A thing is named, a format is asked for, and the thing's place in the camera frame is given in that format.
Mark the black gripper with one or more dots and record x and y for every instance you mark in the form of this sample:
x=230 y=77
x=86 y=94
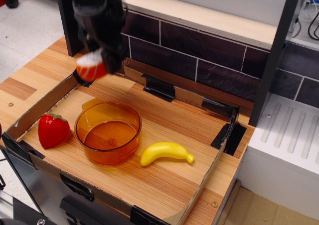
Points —
x=100 y=23

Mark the salmon sushi toy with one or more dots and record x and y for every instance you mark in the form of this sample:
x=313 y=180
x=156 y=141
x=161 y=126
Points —
x=91 y=66

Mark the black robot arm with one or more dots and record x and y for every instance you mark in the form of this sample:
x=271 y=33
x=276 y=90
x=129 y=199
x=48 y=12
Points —
x=100 y=23

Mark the orange transparent plastic pot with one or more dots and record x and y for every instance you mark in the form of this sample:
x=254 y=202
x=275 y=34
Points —
x=108 y=131

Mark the red toy strawberry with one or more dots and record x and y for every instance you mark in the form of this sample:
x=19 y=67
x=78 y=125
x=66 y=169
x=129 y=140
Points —
x=52 y=129

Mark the black caster wheel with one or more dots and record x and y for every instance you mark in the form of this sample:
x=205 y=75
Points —
x=11 y=3

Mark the yellow toy banana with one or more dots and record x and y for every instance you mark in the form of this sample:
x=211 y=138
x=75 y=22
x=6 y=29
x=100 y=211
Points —
x=165 y=150

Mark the white toy sink drainboard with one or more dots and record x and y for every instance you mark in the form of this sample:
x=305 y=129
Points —
x=281 y=162

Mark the dark shelf frame with tiles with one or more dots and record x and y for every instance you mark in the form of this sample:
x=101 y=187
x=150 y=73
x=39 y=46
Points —
x=222 y=56

